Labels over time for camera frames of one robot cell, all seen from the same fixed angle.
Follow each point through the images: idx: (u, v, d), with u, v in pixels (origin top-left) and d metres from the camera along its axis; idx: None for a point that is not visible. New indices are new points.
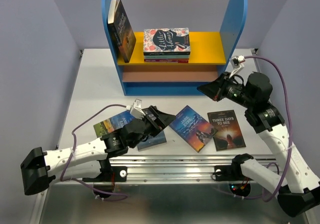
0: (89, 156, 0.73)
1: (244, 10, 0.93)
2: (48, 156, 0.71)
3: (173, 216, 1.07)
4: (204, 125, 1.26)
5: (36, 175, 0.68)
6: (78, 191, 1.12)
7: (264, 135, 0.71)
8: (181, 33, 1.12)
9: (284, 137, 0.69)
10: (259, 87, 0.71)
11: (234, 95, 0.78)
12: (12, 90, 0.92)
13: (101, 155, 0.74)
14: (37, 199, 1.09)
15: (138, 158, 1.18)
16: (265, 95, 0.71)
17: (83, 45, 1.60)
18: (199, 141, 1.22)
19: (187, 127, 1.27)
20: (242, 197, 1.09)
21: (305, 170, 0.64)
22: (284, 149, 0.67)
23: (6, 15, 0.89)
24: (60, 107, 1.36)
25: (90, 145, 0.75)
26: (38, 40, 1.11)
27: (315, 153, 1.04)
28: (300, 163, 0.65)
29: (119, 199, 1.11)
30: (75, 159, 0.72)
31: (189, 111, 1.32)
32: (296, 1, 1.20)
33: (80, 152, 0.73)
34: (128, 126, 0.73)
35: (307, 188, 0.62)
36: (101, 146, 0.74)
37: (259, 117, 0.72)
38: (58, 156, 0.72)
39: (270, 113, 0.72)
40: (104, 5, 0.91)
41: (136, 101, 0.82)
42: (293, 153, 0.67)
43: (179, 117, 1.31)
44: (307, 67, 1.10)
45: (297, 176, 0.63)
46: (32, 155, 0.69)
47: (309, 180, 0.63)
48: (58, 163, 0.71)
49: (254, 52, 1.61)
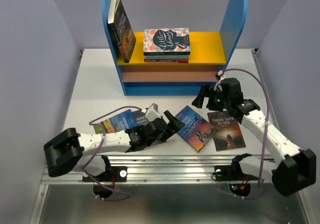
0: (116, 144, 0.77)
1: (244, 10, 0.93)
2: (81, 138, 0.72)
3: (173, 216, 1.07)
4: (205, 126, 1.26)
5: (70, 154, 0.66)
6: (78, 191, 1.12)
7: (245, 121, 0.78)
8: (181, 33, 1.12)
9: (260, 118, 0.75)
10: (228, 84, 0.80)
11: (218, 101, 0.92)
12: (12, 90, 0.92)
13: (125, 146, 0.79)
14: (37, 199, 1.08)
15: (138, 158, 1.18)
16: (236, 88, 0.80)
17: (83, 45, 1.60)
18: (199, 141, 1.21)
19: (187, 127, 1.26)
20: (242, 197, 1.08)
21: (284, 141, 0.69)
22: (262, 127, 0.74)
23: (5, 15, 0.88)
24: (60, 107, 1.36)
25: (117, 135, 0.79)
26: (38, 40, 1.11)
27: (315, 153, 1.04)
28: (278, 135, 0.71)
29: (119, 199, 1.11)
30: (105, 146, 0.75)
31: (189, 111, 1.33)
32: (296, 1, 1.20)
33: (111, 138, 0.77)
34: (153, 123, 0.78)
35: (288, 155, 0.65)
36: (126, 138, 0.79)
37: (238, 108, 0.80)
38: (90, 139, 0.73)
39: (247, 103, 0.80)
40: (104, 5, 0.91)
41: (153, 105, 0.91)
42: (271, 129, 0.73)
43: (179, 117, 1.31)
44: (307, 67, 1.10)
45: (277, 146, 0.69)
46: (66, 134, 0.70)
47: (289, 148, 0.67)
48: (91, 146, 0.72)
49: (253, 52, 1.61)
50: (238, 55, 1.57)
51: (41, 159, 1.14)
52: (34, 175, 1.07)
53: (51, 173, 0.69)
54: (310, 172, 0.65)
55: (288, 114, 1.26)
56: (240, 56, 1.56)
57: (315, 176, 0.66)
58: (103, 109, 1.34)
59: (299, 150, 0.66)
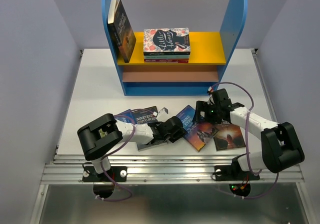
0: (144, 134, 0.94)
1: (244, 10, 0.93)
2: (118, 124, 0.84)
3: (173, 216, 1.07)
4: (205, 125, 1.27)
5: (112, 137, 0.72)
6: (78, 191, 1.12)
7: (234, 119, 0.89)
8: (181, 33, 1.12)
9: (243, 110, 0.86)
10: (214, 92, 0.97)
11: None
12: (11, 89, 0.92)
13: (149, 137, 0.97)
14: (37, 198, 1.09)
15: (138, 158, 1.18)
16: (223, 94, 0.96)
17: (83, 45, 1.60)
18: (200, 141, 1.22)
19: (188, 127, 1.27)
20: (242, 197, 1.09)
21: (264, 121, 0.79)
22: (244, 115, 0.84)
23: (5, 15, 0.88)
24: (60, 107, 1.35)
25: (143, 128, 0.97)
26: (38, 40, 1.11)
27: (314, 153, 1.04)
28: (259, 118, 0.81)
29: (119, 199, 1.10)
30: (137, 134, 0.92)
31: (190, 110, 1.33)
32: (296, 2, 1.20)
33: (140, 129, 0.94)
34: (173, 120, 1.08)
35: (267, 128, 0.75)
36: (150, 132, 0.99)
37: (225, 108, 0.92)
38: (125, 126, 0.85)
39: (233, 104, 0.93)
40: (104, 4, 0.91)
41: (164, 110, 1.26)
42: (253, 115, 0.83)
43: (180, 116, 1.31)
44: (307, 67, 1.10)
45: (258, 125, 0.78)
46: (105, 118, 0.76)
47: (268, 124, 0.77)
48: (127, 132, 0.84)
49: (254, 52, 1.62)
50: (238, 55, 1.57)
51: (42, 158, 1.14)
52: (35, 175, 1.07)
53: (88, 156, 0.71)
54: (294, 144, 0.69)
55: (287, 114, 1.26)
56: (240, 56, 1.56)
57: (301, 149, 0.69)
58: (103, 109, 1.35)
59: (277, 124, 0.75)
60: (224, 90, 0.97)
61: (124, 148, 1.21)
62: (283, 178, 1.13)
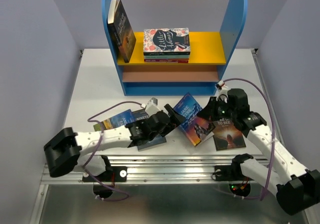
0: (116, 141, 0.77)
1: (244, 10, 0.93)
2: (79, 137, 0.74)
3: (173, 216, 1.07)
4: (203, 120, 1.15)
5: (67, 154, 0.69)
6: (79, 191, 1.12)
7: (252, 137, 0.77)
8: (181, 33, 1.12)
9: (267, 134, 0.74)
10: (235, 95, 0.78)
11: (223, 112, 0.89)
12: (12, 89, 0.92)
13: (126, 141, 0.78)
14: (37, 199, 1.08)
15: (138, 158, 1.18)
16: (243, 101, 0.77)
17: (83, 45, 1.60)
18: (196, 136, 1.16)
19: (186, 120, 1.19)
20: (242, 197, 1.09)
21: (291, 160, 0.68)
22: (268, 144, 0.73)
23: (5, 15, 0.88)
24: (60, 107, 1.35)
25: (117, 131, 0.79)
26: (38, 40, 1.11)
27: (314, 154, 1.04)
28: (285, 154, 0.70)
29: (119, 199, 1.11)
30: (104, 143, 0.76)
31: (189, 99, 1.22)
32: (296, 1, 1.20)
33: (109, 136, 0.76)
34: (155, 116, 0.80)
35: (294, 175, 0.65)
36: (127, 133, 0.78)
37: (244, 122, 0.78)
38: (88, 137, 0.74)
39: (253, 117, 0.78)
40: (104, 5, 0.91)
41: (152, 100, 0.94)
42: (277, 147, 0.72)
43: (179, 106, 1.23)
44: (307, 67, 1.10)
45: (283, 165, 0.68)
46: (63, 134, 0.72)
47: (296, 168, 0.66)
48: (89, 144, 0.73)
49: (254, 52, 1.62)
50: (238, 55, 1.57)
51: (41, 159, 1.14)
52: (34, 175, 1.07)
53: (52, 173, 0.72)
54: (316, 193, 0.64)
55: (288, 114, 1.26)
56: (240, 56, 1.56)
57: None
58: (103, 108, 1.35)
59: (306, 171, 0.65)
60: (247, 96, 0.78)
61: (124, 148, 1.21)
62: None
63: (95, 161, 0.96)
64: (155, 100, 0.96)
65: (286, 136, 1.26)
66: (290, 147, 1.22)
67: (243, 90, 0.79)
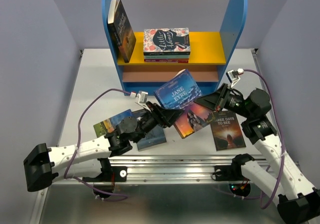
0: (94, 153, 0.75)
1: (244, 10, 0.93)
2: (52, 153, 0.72)
3: (173, 216, 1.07)
4: (200, 108, 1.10)
5: (40, 171, 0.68)
6: (79, 191, 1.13)
7: (259, 145, 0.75)
8: (181, 33, 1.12)
9: (276, 146, 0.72)
10: (259, 105, 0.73)
11: (236, 105, 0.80)
12: (12, 89, 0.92)
13: (105, 152, 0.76)
14: (37, 198, 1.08)
15: (138, 158, 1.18)
16: (264, 112, 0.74)
17: (83, 45, 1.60)
18: (188, 126, 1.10)
19: (179, 103, 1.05)
20: (242, 197, 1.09)
21: (299, 177, 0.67)
22: (277, 157, 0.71)
23: (6, 15, 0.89)
24: (60, 107, 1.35)
25: (95, 142, 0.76)
26: (37, 40, 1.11)
27: (314, 153, 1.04)
28: (293, 169, 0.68)
29: (118, 199, 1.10)
30: (79, 156, 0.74)
31: (185, 80, 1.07)
32: (296, 1, 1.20)
33: (85, 149, 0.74)
34: (121, 126, 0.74)
35: (301, 193, 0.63)
36: (105, 144, 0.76)
37: (253, 129, 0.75)
38: (62, 153, 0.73)
39: (263, 124, 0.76)
40: (104, 4, 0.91)
41: (141, 96, 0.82)
42: (286, 161, 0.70)
43: (171, 87, 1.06)
44: (308, 67, 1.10)
45: (291, 182, 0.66)
46: (37, 151, 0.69)
47: (304, 186, 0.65)
48: (63, 159, 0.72)
49: (254, 52, 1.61)
50: (238, 55, 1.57)
51: None
52: None
53: (30, 188, 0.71)
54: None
55: (288, 114, 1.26)
56: (240, 57, 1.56)
57: None
58: (104, 108, 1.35)
59: (313, 190, 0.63)
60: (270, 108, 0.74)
61: None
62: None
63: (86, 166, 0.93)
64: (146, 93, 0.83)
65: (286, 136, 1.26)
66: (291, 147, 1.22)
67: (268, 98, 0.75)
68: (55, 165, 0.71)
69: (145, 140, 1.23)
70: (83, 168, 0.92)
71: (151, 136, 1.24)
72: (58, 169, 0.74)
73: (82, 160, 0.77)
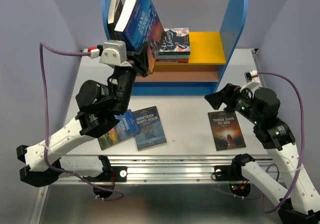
0: (66, 142, 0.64)
1: (244, 10, 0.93)
2: (29, 154, 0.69)
3: (172, 216, 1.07)
4: (156, 32, 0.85)
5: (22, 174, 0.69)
6: (78, 191, 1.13)
7: (273, 152, 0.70)
8: (181, 33, 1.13)
9: (293, 157, 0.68)
10: (265, 102, 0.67)
11: (242, 108, 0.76)
12: (12, 88, 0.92)
13: (78, 138, 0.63)
14: (37, 197, 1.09)
15: (138, 158, 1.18)
16: (273, 110, 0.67)
17: (83, 45, 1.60)
18: (152, 58, 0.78)
19: (144, 35, 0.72)
20: (242, 197, 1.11)
21: (311, 192, 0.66)
22: (293, 169, 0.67)
23: (6, 15, 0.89)
24: (61, 107, 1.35)
25: (65, 129, 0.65)
26: (37, 39, 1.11)
27: (314, 153, 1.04)
28: (306, 183, 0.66)
29: (113, 199, 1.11)
30: (53, 151, 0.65)
31: None
32: (296, 1, 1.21)
33: (55, 142, 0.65)
34: (80, 98, 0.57)
35: (312, 210, 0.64)
36: (75, 129, 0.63)
37: (269, 134, 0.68)
38: (36, 151, 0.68)
39: (281, 131, 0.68)
40: (104, 4, 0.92)
41: (116, 53, 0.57)
42: (301, 174, 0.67)
43: (136, 13, 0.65)
44: (307, 67, 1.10)
45: (303, 197, 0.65)
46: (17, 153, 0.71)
47: (315, 201, 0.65)
48: (36, 159, 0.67)
49: (254, 52, 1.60)
50: (238, 56, 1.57)
51: None
52: None
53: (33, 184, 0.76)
54: None
55: (288, 114, 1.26)
56: (240, 57, 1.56)
57: None
58: None
59: None
60: (280, 105, 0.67)
61: (123, 148, 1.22)
62: (281, 178, 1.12)
63: (89, 164, 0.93)
64: (118, 43, 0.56)
65: None
66: None
67: (277, 97, 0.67)
68: (31, 168, 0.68)
69: (145, 140, 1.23)
70: (87, 167, 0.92)
71: (151, 136, 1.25)
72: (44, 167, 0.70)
73: (64, 152, 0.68)
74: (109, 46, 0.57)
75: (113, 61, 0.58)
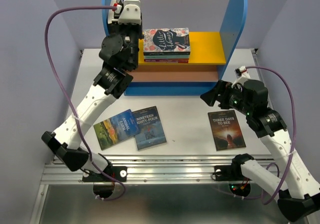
0: (95, 107, 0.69)
1: (244, 10, 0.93)
2: (59, 135, 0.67)
3: (173, 217, 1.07)
4: None
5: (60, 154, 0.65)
6: (78, 191, 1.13)
7: (266, 140, 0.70)
8: (181, 33, 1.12)
9: (285, 143, 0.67)
10: (254, 90, 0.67)
11: (235, 102, 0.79)
12: (12, 89, 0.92)
13: (104, 99, 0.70)
14: (37, 197, 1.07)
15: (138, 158, 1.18)
16: (262, 98, 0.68)
17: (83, 45, 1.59)
18: None
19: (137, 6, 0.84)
20: (242, 197, 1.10)
21: (306, 177, 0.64)
22: (286, 155, 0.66)
23: (6, 15, 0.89)
24: (60, 107, 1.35)
25: (89, 97, 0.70)
26: (38, 40, 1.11)
27: (314, 153, 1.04)
28: (300, 168, 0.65)
29: (114, 197, 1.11)
30: (84, 120, 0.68)
31: None
32: (296, 2, 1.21)
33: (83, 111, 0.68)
34: (105, 51, 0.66)
35: (308, 194, 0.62)
36: (99, 92, 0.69)
37: (261, 122, 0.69)
38: (66, 128, 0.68)
39: (272, 118, 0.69)
40: (104, 5, 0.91)
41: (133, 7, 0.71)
42: (295, 159, 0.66)
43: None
44: (307, 67, 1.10)
45: (298, 181, 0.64)
46: (45, 141, 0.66)
47: (310, 186, 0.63)
48: (72, 133, 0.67)
49: (254, 52, 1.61)
50: (238, 55, 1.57)
51: (41, 158, 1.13)
52: (34, 176, 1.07)
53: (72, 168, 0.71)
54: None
55: (288, 114, 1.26)
56: (240, 57, 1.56)
57: None
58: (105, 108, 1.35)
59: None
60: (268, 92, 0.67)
61: (123, 148, 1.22)
62: None
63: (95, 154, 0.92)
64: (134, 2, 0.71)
65: None
66: None
67: (264, 85, 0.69)
68: (69, 144, 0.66)
69: (145, 140, 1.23)
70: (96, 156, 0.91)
71: (151, 136, 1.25)
72: (78, 143, 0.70)
73: (91, 122, 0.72)
74: (130, 3, 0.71)
75: (132, 16, 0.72)
